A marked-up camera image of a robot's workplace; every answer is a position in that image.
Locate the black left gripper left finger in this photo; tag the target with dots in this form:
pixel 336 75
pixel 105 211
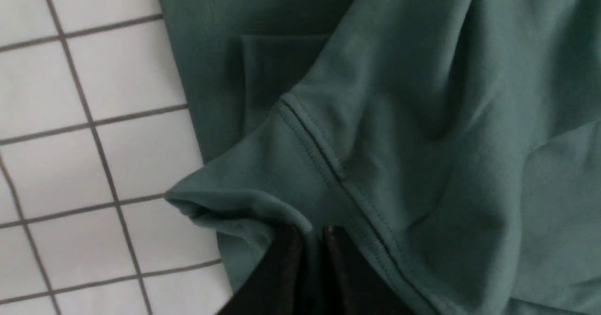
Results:
pixel 272 288

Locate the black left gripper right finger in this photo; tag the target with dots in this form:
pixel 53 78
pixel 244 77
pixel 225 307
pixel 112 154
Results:
pixel 351 285

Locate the green long-sleeved shirt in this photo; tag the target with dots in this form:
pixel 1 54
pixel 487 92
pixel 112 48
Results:
pixel 456 141

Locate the white grid tablecloth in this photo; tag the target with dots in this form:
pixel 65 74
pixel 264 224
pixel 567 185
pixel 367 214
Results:
pixel 94 130

